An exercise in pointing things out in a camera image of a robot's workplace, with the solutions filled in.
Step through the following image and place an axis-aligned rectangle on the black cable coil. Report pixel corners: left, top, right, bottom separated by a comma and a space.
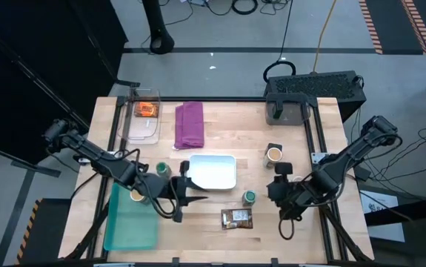
231, 0, 259, 16

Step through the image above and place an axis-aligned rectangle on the black curtain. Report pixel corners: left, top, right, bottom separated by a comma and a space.
0, 0, 129, 166

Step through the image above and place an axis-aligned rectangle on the yellow cable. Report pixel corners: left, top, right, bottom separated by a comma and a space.
311, 0, 338, 73

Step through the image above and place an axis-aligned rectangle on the green-lid glass spice jar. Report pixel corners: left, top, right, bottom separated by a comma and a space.
156, 161, 173, 180
241, 190, 257, 208

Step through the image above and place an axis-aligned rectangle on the gray plastic bin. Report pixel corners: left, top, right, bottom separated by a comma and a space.
264, 92, 312, 126

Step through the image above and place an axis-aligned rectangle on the white plastic storage bin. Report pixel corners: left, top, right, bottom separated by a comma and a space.
186, 154, 238, 191

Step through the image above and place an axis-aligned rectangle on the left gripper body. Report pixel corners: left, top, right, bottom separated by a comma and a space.
133, 172, 184, 223

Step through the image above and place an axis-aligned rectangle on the black yellow-striped platform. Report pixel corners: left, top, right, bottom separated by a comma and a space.
15, 198, 73, 266

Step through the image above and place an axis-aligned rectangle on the white paper sheet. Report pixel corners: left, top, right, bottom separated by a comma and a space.
359, 189, 406, 243

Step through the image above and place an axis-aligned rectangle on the clear plastic container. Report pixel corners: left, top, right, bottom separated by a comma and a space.
118, 87, 162, 145

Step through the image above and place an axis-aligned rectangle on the long black cable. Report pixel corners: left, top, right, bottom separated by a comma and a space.
277, 0, 294, 62

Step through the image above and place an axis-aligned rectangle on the orange spice packet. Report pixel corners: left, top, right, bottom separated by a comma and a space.
133, 102, 161, 119

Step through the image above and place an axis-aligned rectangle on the teal plastic tray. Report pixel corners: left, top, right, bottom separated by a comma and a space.
103, 180, 160, 252

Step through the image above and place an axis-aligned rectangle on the black stand pole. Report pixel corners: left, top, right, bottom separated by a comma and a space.
141, 0, 176, 56

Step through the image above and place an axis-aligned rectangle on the purple folded cloth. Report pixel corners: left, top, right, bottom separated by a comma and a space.
174, 101, 205, 151

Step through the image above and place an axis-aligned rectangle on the black perforated computer case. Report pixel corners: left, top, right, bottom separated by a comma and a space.
263, 70, 367, 122

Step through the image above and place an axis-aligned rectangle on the black cable loop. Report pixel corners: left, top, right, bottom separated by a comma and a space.
262, 59, 297, 85

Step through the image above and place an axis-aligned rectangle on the brown spice packet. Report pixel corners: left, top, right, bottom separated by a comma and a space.
220, 208, 254, 231

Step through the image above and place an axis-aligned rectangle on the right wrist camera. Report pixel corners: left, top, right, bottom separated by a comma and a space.
274, 162, 294, 178

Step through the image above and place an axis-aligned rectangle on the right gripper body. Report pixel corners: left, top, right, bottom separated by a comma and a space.
266, 174, 313, 220

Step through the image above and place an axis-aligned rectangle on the black table frame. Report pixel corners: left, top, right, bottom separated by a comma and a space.
64, 95, 375, 267

